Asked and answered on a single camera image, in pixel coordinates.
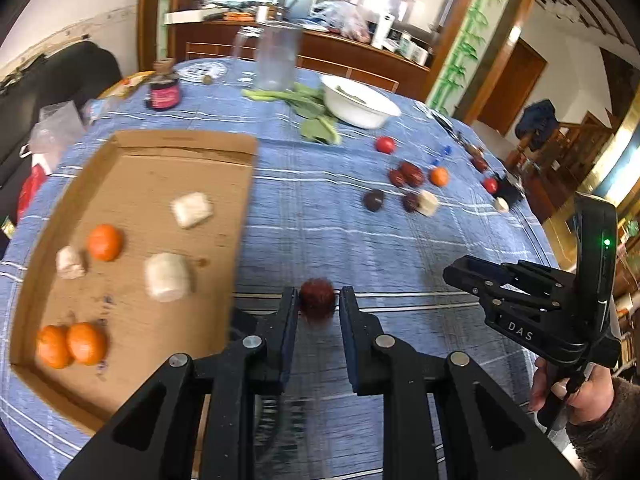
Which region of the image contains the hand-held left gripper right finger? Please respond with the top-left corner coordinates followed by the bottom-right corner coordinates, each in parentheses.
top-left (340, 286), bottom-right (581, 480)

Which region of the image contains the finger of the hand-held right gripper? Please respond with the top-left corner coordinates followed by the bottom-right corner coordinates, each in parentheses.
top-left (442, 255), bottom-right (531, 311)
top-left (502, 259), bottom-right (581, 288)

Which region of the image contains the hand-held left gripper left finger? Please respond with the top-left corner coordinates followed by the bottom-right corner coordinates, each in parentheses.
top-left (57, 286), bottom-right (301, 480)

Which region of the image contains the brown cardboard box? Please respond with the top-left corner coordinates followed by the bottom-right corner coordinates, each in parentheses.
top-left (9, 129), bottom-right (260, 436)

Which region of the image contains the person's right forearm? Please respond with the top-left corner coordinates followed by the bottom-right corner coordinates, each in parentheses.
top-left (565, 375), bottom-right (640, 480)

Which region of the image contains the person's right hand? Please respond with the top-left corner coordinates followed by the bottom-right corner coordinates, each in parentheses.
top-left (529, 357), bottom-right (617, 426)

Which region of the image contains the black box device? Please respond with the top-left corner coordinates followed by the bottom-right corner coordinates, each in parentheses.
top-left (497, 172), bottom-right (526, 206)

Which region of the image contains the blue plaid tablecloth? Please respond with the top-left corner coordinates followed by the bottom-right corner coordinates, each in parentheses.
top-left (0, 57), bottom-right (566, 480)

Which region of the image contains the gold framed picture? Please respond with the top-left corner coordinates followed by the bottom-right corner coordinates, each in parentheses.
top-left (545, 110), bottom-right (640, 261)

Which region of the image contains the dark blue jacket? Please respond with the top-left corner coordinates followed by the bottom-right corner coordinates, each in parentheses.
top-left (515, 100), bottom-right (558, 151)

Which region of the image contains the brown wooden door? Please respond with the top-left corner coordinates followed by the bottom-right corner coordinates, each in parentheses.
top-left (477, 37), bottom-right (548, 136)

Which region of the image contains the white basin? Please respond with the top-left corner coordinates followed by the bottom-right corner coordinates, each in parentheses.
top-left (320, 74), bottom-right (402, 129)

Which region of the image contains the leafy green vegetable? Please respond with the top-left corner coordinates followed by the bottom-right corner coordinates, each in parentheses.
top-left (242, 82), bottom-right (343, 146)
top-left (335, 85), bottom-right (371, 103)

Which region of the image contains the wooden chair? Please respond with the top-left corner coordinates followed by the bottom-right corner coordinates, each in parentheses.
top-left (297, 55), bottom-right (401, 93)

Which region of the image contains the wooden counter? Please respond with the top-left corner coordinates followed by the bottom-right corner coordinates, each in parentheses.
top-left (167, 7), bottom-right (433, 101)

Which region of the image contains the white paper roll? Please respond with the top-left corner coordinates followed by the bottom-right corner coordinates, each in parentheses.
top-left (372, 14), bottom-right (396, 51)

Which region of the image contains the dark jar with red label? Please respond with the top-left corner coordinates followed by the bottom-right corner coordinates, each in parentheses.
top-left (146, 60), bottom-right (181, 112)

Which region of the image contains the clear plastic container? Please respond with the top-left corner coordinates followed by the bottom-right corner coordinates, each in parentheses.
top-left (255, 22), bottom-right (303, 92)

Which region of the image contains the plastic bag with red contents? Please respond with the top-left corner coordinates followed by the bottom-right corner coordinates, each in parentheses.
top-left (312, 1), bottom-right (373, 43)

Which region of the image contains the clear drinking glass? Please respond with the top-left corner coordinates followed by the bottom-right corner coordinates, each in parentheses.
top-left (232, 27), bottom-right (263, 63)

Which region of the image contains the red package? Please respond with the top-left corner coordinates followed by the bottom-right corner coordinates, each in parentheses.
top-left (17, 162), bottom-right (51, 221)

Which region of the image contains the yellow packet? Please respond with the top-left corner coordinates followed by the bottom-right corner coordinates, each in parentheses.
top-left (97, 71), bottom-right (156, 100)

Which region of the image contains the clear plastic bag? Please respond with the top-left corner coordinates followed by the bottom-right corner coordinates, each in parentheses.
top-left (27, 101), bottom-right (88, 171)

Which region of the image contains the black sofa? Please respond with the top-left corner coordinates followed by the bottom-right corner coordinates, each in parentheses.
top-left (0, 40), bottom-right (123, 161)

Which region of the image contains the green bamboo wall decal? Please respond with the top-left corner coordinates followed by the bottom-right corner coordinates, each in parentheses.
top-left (430, 0), bottom-right (511, 111)

